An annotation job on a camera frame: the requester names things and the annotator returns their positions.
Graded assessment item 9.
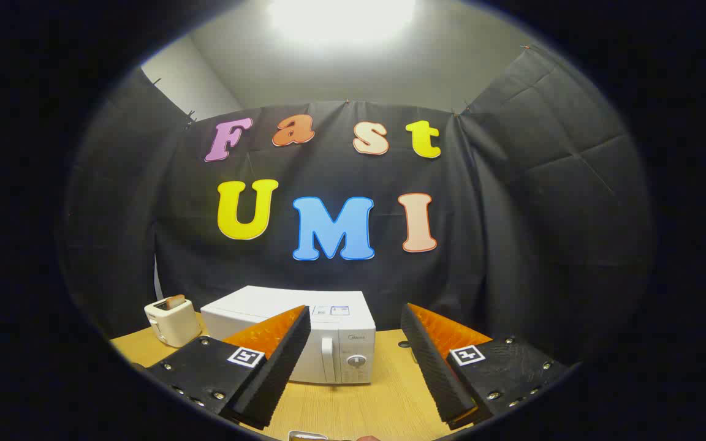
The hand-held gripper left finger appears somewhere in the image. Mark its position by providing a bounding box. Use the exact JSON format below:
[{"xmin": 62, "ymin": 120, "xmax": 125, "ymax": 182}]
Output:
[{"xmin": 145, "ymin": 304, "xmax": 312, "ymax": 431}]

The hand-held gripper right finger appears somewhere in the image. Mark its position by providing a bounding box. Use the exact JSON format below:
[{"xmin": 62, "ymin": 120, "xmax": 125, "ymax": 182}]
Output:
[{"xmin": 400, "ymin": 303, "xmax": 574, "ymax": 429}]

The white microwave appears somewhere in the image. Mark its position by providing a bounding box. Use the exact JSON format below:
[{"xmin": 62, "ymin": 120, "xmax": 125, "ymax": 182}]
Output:
[{"xmin": 200, "ymin": 285, "xmax": 377, "ymax": 385}]

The white toaster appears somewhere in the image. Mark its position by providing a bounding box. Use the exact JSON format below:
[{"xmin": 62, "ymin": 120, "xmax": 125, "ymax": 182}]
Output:
[{"xmin": 144, "ymin": 295, "xmax": 202, "ymax": 349}]

